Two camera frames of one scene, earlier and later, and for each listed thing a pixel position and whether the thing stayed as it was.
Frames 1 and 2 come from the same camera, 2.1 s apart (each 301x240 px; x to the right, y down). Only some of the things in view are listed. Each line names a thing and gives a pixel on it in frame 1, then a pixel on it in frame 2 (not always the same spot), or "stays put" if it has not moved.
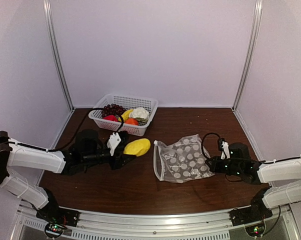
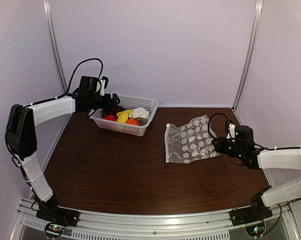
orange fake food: [132, 121] stays put
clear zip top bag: [182, 159] → [193, 141]
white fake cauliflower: [139, 113] stays put
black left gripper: [118, 162] → [107, 104]
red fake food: [112, 117] stays put
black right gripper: [215, 168] → [218, 148]
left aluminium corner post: [47, 8] stays put
